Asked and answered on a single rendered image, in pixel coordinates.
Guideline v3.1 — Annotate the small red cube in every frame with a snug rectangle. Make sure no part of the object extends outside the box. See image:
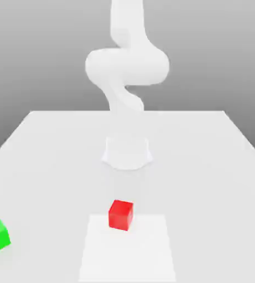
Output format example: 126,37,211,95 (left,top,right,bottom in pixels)
108,199,134,232

